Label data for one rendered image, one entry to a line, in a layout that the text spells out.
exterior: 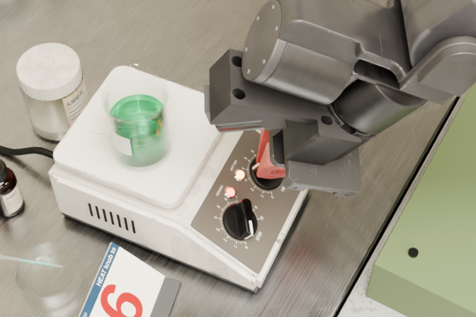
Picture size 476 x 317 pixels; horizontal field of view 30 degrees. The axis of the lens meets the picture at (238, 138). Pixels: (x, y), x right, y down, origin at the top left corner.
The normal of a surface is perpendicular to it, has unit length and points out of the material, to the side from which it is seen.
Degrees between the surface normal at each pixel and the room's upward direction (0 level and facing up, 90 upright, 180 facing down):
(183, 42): 0
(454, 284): 1
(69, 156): 0
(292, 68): 70
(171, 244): 90
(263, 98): 29
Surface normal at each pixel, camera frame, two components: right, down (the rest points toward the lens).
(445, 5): -0.75, -0.40
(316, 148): 0.03, 0.92
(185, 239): -0.41, 0.72
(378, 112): -0.23, 0.84
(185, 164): 0.00, -0.61
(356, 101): -0.70, 0.43
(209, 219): 0.46, -0.36
